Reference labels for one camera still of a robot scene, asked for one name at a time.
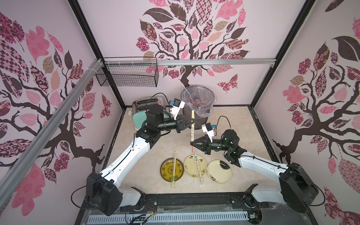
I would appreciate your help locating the aluminium frame bar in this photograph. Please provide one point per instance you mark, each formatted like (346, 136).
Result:
(245, 61)
(26, 160)

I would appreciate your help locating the white slotted cable duct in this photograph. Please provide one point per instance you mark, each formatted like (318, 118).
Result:
(164, 218)

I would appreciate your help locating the aluminium frame bar back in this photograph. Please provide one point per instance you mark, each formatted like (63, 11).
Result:
(245, 61)

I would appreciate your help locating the black wire wall basket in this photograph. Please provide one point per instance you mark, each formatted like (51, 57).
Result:
(129, 72)

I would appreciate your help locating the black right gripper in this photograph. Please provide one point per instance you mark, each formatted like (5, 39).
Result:
(207, 145)

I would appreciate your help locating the aluminium frame bar left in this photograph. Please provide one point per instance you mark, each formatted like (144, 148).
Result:
(26, 160)

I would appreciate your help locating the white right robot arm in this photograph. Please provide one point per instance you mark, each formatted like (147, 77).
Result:
(294, 186)

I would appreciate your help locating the disposable chopsticks red print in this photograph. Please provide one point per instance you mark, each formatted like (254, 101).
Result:
(192, 126)

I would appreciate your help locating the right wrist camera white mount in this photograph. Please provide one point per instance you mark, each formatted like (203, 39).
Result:
(208, 129)

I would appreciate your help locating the dark green yellow plate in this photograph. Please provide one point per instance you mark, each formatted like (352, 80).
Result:
(166, 170)

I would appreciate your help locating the wrapped chopsticks on green plate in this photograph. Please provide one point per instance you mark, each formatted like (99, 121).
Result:
(174, 169)

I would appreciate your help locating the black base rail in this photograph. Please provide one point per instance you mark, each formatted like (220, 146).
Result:
(236, 200)

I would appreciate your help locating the cream plate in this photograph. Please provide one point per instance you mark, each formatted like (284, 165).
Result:
(219, 172)
(190, 166)

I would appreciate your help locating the cream right plate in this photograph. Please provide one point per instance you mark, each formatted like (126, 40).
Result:
(219, 172)

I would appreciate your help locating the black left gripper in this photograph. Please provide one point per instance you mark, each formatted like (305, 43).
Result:
(181, 124)

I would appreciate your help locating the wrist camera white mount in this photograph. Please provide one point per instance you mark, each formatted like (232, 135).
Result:
(208, 129)
(175, 106)

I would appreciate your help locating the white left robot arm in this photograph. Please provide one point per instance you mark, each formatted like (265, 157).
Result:
(102, 189)

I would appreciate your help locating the clear plastic bin liner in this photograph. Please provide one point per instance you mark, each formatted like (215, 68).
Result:
(198, 98)

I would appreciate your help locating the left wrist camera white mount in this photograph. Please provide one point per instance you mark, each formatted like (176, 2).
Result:
(175, 106)

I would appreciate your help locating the mint green toaster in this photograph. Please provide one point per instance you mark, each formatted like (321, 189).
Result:
(140, 106)

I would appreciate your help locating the cream middle plate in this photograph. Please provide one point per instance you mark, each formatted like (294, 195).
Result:
(190, 166)

